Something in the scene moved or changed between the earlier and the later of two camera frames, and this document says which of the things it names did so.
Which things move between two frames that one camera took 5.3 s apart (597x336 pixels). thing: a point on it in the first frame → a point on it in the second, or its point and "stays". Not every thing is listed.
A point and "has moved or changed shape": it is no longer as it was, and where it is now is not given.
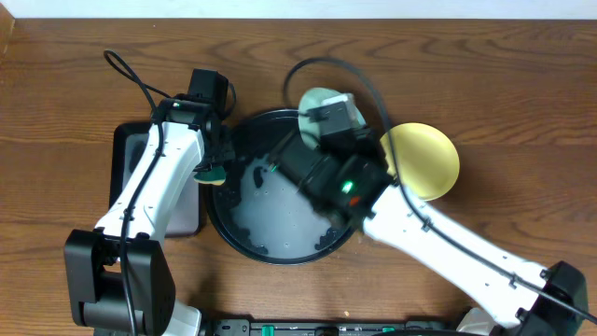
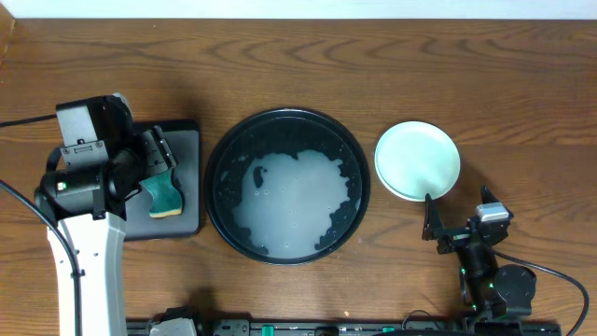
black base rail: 320,328 stays
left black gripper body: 219,152 → 136,151
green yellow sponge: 216,175 has moved or changed shape
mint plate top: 311,132 → 417,158
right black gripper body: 362,142 → 455,237
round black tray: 258,213 stays
